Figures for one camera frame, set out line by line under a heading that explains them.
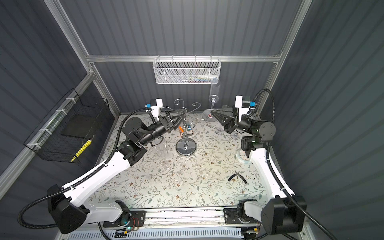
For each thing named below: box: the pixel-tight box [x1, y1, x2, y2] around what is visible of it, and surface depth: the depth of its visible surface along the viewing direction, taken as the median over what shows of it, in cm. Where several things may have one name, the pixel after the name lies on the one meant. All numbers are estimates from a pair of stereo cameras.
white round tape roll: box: [236, 149, 251, 164], surface depth 93 cm
